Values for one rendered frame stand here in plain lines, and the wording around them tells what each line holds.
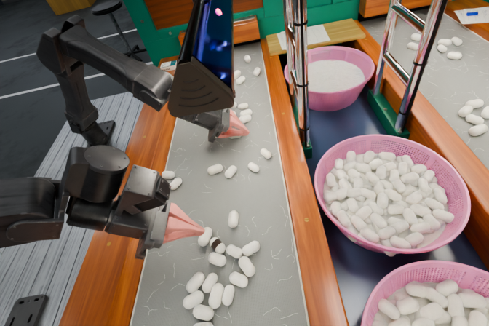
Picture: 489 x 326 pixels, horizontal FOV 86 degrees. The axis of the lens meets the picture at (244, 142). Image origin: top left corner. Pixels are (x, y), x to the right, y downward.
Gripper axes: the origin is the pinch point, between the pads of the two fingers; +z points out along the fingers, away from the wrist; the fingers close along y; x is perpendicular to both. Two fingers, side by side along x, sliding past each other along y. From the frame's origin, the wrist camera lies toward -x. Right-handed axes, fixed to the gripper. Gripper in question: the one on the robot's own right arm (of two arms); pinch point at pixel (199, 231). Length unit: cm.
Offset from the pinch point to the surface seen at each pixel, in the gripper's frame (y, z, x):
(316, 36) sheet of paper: 72, 31, -21
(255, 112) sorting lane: 39.4, 13.6, -1.3
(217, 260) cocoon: -3.1, 5.2, 3.1
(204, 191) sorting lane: 13.7, 3.1, 7.5
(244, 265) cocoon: -4.5, 8.9, -0.1
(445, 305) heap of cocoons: -12.5, 33.0, -17.5
